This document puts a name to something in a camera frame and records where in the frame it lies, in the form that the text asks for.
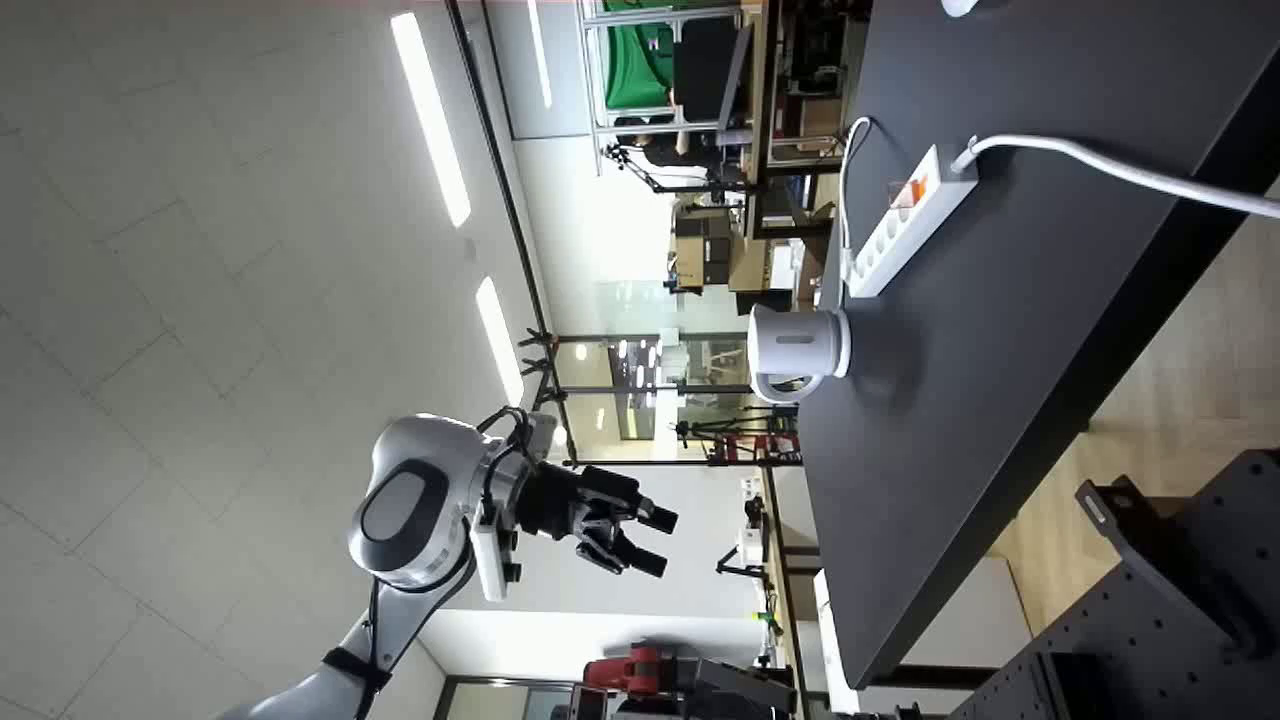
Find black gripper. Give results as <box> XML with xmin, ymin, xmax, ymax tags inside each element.
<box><xmin>513</xmin><ymin>460</ymin><xmax>682</xmax><ymax>581</ymax></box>

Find white power strip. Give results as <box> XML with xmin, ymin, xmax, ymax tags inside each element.
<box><xmin>842</xmin><ymin>141</ymin><xmax>984</xmax><ymax>299</ymax></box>

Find black tripod stand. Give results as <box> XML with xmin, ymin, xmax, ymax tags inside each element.
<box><xmin>514</xmin><ymin>326</ymin><xmax>803</xmax><ymax>473</ymax></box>

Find red machine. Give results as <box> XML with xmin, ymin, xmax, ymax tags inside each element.
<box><xmin>580</xmin><ymin>642</ymin><xmax>694</xmax><ymax>711</ymax></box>

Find short ceiling light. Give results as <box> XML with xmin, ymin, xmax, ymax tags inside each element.
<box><xmin>472</xmin><ymin>276</ymin><xmax>528</xmax><ymax>414</ymax></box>

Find white mug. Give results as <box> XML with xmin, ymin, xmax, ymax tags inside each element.
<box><xmin>742</xmin><ymin>299</ymin><xmax>857</xmax><ymax>408</ymax></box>

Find cardboard boxes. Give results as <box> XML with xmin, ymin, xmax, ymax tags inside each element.
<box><xmin>663</xmin><ymin>197</ymin><xmax>821</xmax><ymax>316</ymax></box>

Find long ceiling light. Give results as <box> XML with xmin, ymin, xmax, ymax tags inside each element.
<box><xmin>387</xmin><ymin>8</ymin><xmax>476</xmax><ymax>231</ymax></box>

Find wooden shelf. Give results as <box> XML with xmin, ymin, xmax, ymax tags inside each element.
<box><xmin>736</xmin><ymin>0</ymin><xmax>874</xmax><ymax>178</ymax></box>

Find narrow ceiling light strip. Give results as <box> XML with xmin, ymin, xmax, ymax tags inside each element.
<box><xmin>523</xmin><ymin>0</ymin><xmax>554</xmax><ymax>113</ymax></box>

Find black perforated breadboard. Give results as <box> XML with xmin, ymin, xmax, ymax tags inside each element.
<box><xmin>952</xmin><ymin>447</ymin><xmax>1280</xmax><ymax>720</ymax></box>

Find white cable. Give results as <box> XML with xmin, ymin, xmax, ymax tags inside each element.
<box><xmin>833</xmin><ymin>113</ymin><xmax>889</xmax><ymax>287</ymax></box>

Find green cart with white frame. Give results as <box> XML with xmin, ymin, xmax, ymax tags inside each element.
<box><xmin>580</xmin><ymin>0</ymin><xmax>751</xmax><ymax>151</ymax></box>

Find black metal bracket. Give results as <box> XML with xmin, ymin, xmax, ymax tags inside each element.
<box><xmin>1077</xmin><ymin>478</ymin><xmax>1175</xmax><ymax>572</ymax></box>

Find white power strip cord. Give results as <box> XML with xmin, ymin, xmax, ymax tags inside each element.
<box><xmin>949</xmin><ymin>128</ymin><xmax>1280</xmax><ymax>223</ymax></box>

